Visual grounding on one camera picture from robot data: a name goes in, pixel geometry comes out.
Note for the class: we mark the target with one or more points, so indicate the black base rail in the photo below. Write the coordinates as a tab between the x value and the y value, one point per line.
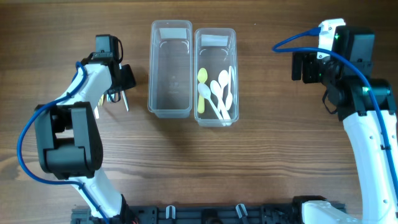
263	214

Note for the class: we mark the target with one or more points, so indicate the thick-handled white spoon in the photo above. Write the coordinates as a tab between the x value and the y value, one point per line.
229	98

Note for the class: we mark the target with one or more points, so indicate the pale blue plastic fork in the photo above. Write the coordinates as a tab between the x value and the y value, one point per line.
110	98

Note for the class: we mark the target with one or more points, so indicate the white spoon bowl down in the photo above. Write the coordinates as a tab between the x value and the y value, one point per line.
216	90

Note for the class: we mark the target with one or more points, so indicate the yellow plastic fork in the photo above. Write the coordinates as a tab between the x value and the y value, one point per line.
101	100

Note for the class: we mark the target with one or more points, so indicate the white spoon bowl up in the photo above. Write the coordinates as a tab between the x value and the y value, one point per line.
223	80

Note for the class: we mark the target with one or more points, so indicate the yellow plastic spoon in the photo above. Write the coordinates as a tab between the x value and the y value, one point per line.
202	78

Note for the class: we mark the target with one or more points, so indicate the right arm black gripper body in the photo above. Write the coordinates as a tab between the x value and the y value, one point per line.
316	70

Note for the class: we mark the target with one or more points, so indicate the thin white plastic fork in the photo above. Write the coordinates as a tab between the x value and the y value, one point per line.
125	100

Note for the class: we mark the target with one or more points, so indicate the clear plastic container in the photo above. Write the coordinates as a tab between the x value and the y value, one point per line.
170	69
216	50

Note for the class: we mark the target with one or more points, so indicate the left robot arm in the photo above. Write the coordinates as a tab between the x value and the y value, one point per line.
69	145

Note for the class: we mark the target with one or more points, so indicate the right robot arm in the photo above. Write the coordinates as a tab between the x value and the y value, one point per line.
342	62

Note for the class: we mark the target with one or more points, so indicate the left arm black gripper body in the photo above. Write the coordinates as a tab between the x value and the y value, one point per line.
127	81

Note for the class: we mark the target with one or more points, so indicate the thin-handled white spoon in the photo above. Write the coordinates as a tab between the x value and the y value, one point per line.
205	92

